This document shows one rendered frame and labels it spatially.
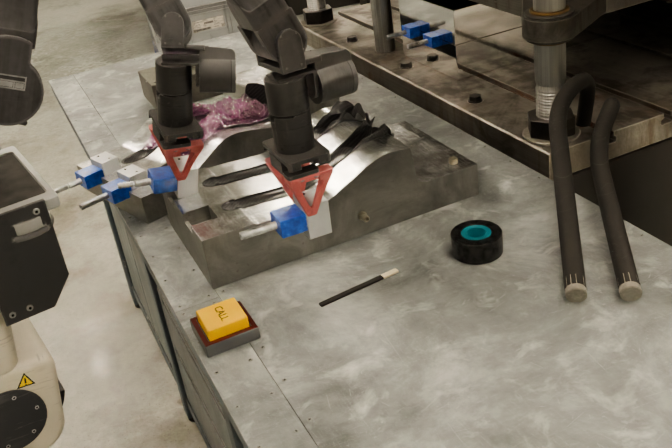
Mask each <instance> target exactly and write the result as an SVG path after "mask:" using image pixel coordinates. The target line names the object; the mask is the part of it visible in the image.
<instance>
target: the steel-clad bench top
mask: <svg viewBox="0 0 672 448"><path fill-rule="evenodd" d="M161 54H163V51H162V52H158V53H154V54H150V55H146V56H143V57H139V58H135V59H131V60H127V61H123V62H119V63H115V64H111V65H107V66H104V67H100V68H96V69H92V70H88V71H84V72H80V73H76V74H72V75H69V76H65V77H61V78H57V79H53V80H49V83H50V85H51V87H52V89H53V91H54V92H55V94H56V96H57V98H58V100H59V102H60V103H61V105H62V107H63V109H64V111H65V113H66V114H67V116H68V118H69V120H70V122H71V124H72V125H73V127H74V129H75V131H76V133H77V135H78V136H79V138H80V140H81V142H82V144H83V146H84V147H85V149H86V151H87V153H88V155H89V157H90V158H91V157H93V156H95V155H98V154H100V153H103V152H105V151H106V152H108V151H111V150H113V149H115V148H118V147H120V146H122V145H124V144H125V143H127V142H128V141H129V140H130V139H131V138H132V137H133V136H134V135H135V134H136V133H137V132H138V130H139V129H140V128H141V127H142V126H143V125H144V123H145V122H146V121H147V120H148V119H149V112H148V111H149V110H150V109H155V108H154V107H153V106H152V104H151V103H150V102H149V101H148V100H147V99H146V98H145V96H144V94H143V90H142V86H141V82H140V78H139V74H138V71H140V70H144V69H148V68H151V67H155V59H156V58H157V57H159V56H161ZM357 74H358V89H357V91H356V92H355V93H352V94H349V95H346V96H343V97H340V98H339V99H340V101H341V102H342V101H344V100H346V101H349V102H350V103H352V104H353V105H354V106H355V104H357V103H360V104H361V106H362V109H363V111H365V113H366V112H367V113H368V114H369V117H370V121H371V120H372V119H373V117H375V119H374V121H373V124H372V127H378V128H379V127H380V126H381V125H382V124H384V123H385V124H386V126H388V125H391V124H394V123H398V122H401V121H406V122H408V123H409V124H411V125H413V126H414V127H416V128H418V129H419V130H421V131H423V132H424V133H426V134H428V135H429V136H431V137H433V138H434V139H436V140H438V141H439V142H441V143H443V144H444V145H446V146H448V147H449V148H451V149H453V150H454V151H456V152H458V153H459V154H461V155H463V156H464V157H466V158H468V159H469V160H471V161H473V162H474V163H476V164H477V171H478V187H479V194H478V195H475V196H472V197H469V198H467V199H464V200H461V201H458V202H455V203H453V204H450V205H447V206H444V207H441V208H439V209H436V210H433V211H430V212H428V213H425V214H422V215H419V216H416V217H414V218H411V219H408V220H405V221H402V222H400V223H397V224H394V225H391V226H389V227H386V228H383V229H380V230H377V231H375V232H372V233H369V234H366V235H363V236H361V237H358V238H355V239H352V240H350V241H347V242H344V243H341V244H338V245H336V246H333V247H330V248H327V249H324V250H322V251H319V252H316V253H313V254H311V255H308V256H305V257H302V258H299V259H297V260H294V261H291V262H288V263H285V264H283V265H280V266H277V267H274V268H272V269H269V270H266V271H263V272H260V273H258V274H255V275H252V276H249V277H246V278H244V279H241V280H238V281H235V282H233V283H230V284H227V285H224V286H221V287H219V288H216V289H213V288H212V287H211V285H210V284H209V282H208V281H207V279H206V278H205V276H204V275H203V273H202V272H201V270H200V269H199V267H198V266H197V264H196V262H195V261H194V259H193V258H192V256H191V255H190V253H189V252H188V250H187V249H186V247H185V246H184V244H183V243H182V241H181V240H180V238H179V237H178V235H177V233H176V232H175V230H174V229H173V227H172V226H171V224H170V220H169V216H168V214H167V215H165V216H163V217H161V218H159V219H157V220H155V221H153V222H151V223H149V224H147V223H145V222H144V221H142V220H140V219H138V218H136V217H135V216H133V215H131V214H129V213H127V212H126V211H124V210H122V209H120V208H118V207H117V208H118V210H119V212H120V213H121V215H122V217H123V219H124V221H125V223H126V224H127V226H128V228H129V230H130V232H131V234H132V235H133V237H134V239H135V241H136V243H137V245H138V246H139V248H140V250H141V252H142V254H143V256H144V257H145V259H146V261H147V263H148V265H149V267H150V268H151V270H152V272H153V274H154V276H155V278H156V280H157V281H158V283H159V285H160V287H161V289H162V291H163V292H164V294H165V296H166V298H167V300H168V302H169V303H170V305H171V307H172V309H173V311H174V313H175V314H176V316H177V318H178V320H179V322H180V324H181V325H182V327H183V329H184V331H185V333H186V335H187V336H188V338H189V340H190V342H191V344H192V346H193V347H194V349H195V351H196V353H197V355H198V357H199V358H200V360H201V362H202V364H203V366H204V368H205V369H206V371H207V373H208V375H209V377H210V379H211V380H212V382H213V384H214V386H215V388H216V390H217V391H218V393H219V395H220V397H221V399H222V401H223V402H224V404H225V406H226V408H227V410H228V412H229V413H230V415H231V417H232V419H233V421H234V423H235V424H236V426H237V428H238V430H239V432H240V434H241V435H242V437H243V439H244V441H245V443H246V445H247V446H248V448H672V246H670V245H668V244H667V243H665V242H663V241H661V240H659V239H658V238H656V237H654V236H652V235H650V234H648V233H647V232H645V231H643V230H641V229H639V228H638V227H636V226H634V225H632V224H630V223H629V222H627V221H625V220H623V221H624V225H625V229H626V232H627V236H628V240H629V244H630V248H631V251H632V255H633V259H634V263H635V267H636V271H637V274H638V278H639V282H640V286H641V289H642V296H641V297H640V298H639V299H638V300H636V301H624V300H623V299H622V298H621V297H620V294H619V289H618V285H617V281H616V276H615V272H614V268H613V264H612V259H611V255H610V251H609V246H608V242H607V238H606V233H605V229H604V225H603V220H602V216H601V212H600V207H599V206H598V205H596V204H594V203H592V202H591V201H589V200H587V199H585V198H583V197H582V196H580V195H578V194H576V193H575V199H576V207H577V215H578V223H579V231H580V239H581V247H582V255H583V263H584V271H585V279H586V287H587V298H586V299H585V300H584V301H582V302H570V301H568V300H567V299H566V296H565V289H564V279H563V269H562V259H561V249H560V239H559V228H558V218H557V208H556V198H555V188H554V181H553V180H551V179H549V178H547V177H545V176H544V175H542V174H540V173H538V172H536V171H535V170H533V169H531V168H529V167H527V166H526V165H524V164H522V163H520V162H518V161H517V160H515V159H513V158H511V157H509V156H508V155H506V154H504V153H502V152H500V151H498V150H497V149H495V148H493V147H491V146H489V145H488V144H486V143H484V142H482V141H480V140H479V139H477V138H475V137H473V136H471V135H470V134H468V133H466V132H464V131H462V130H461V129H459V128H457V127H455V126H453V125H452V124H450V123H448V122H446V121H444V120H442V119H441V118H439V117H437V116H435V115H433V114H432V113H430V112H428V111H426V110H424V109H423V108H421V107H419V106H417V105H415V104H414V103H412V102H410V101H408V100H406V99H405V98H403V97H401V96H399V95H397V94H395V93H394V92H392V91H390V90H388V89H386V88H385V87H383V86H381V85H379V84H377V83H376V82H374V81H372V80H370V79H368V78H367V77H365V76H363V75H361V74H359V73H358V72H357ZM470 220H486V221H490V222H493V223H495V224H497V225H498V226H500V228H501V229H502V235H503V253H502V255H501V256H500V257H499V258H498V259H497V260H495V261H493V262H490V263H487V264H481V265H471V264H465V263H462V262H460V261H458V260H456V259H455V258H454V257H453V255H452V248H451V236H450V233H451V230H452V229H453V228H454V227H455V226H457V225H458V224H460V223H463V222H466V221H470ZM394 268H396V269H397V270H398V271H399V272H398V273H396V274H394V275H392V276H389V277H387V278H385V279H383V280H381V281H378V282H376V283H374V284H372V285H370V286H367V287H365V288H363V289H361V290H359V291H356V292H354V293H352V294H350V295H348V296H346V297H343V298H341V299H339V300H337V301H335V302H332V303H330V304H328V305H326V306H324V307H321V306H320V305H319V303H320V302H322V301H324V300H326V299H328V298H331V297H333V296H335V295H337V294H339V293H342V292H344V291H346V290H348V289H350V288H353V287H355V286H357V285H359V284H361V283H364V282H366V281H368V280H370V279H372V278H375V277H377V276H379V275H381V274H383V273H385V272H388V271H390V270H392V269H394ZM233 297H234V298H235V299H236V301H240V302H241V303H242V304H243V306H244V307H245V309H246V310H247V311H248V313H249V314H250V316H251V317H252V319H253V320H254V322H255V323H256V324H257V326H258V327H259V332H260V336H261V337H260V338H259V339H257V340H254V341H251V342H249V343H246V344H244V345H241V346H238V347H236V348H233V349H231V350H228V351H225V352H223V353H220V354H218V355H215V356H212V357H210V358H208V357H207V355H206V353H205V352H204V350H203V348H202V346H201V345H200V343H199V341H198V339H197V337H196V336H195V334H194V332H193V330H192V327H191V323H190V319H191V318H194V317H196V316H197V315H196V311H197V310H200V309H203V308H205V307H208V306H211V305H214V304H216V303H219V302H222V301H225V300H227V299H230V298H233ZM268 372H269V373H268ZM312 439H313V440H312Z"/></svg>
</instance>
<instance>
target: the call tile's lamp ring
mask: <svg viewBox="0 0 672 448"><path fill-rule="evenodd" d="M237 302H238V304H239V305H240V307H241V308H242V310H243V311H244V312H245V314H246V315H247V317H248V321H249V323H250V324H251V326H250V327H247V328H244V329H242V330H239V331H236V332H234V333H231V334H229V335H226V336H223V337H221V338H218V339H215V340H213V341H210V342H208V340H207V338H206V336H205V335H204V333H203V331H202V329H201V328H200V326H199V324H198V323H197V321H196V320H197V319H198V318H197V316H196V317H194V318H191V319H190V320H191V322H192V324H193V325H194V327H195V329H196V331H197V332H198V334H199V336H200V338H201V339H202V341H203V343H204V345H205V346H206V347H207V346H209V345H212V344H215V343H217V342H220V341H223V340H225V339H228V338H230V337H233V336H236V335H238V334H241V333H244V332H246V331H249V330H251V329H254V328H257V327H258V326H257V325H256V323H255V322H254V320H253V319H252V318H251V316H250V315H249V313H248V312H247V310H246V309H245V307H244V306H243V305H242V303H241V302H240V301H237Z"/></svg>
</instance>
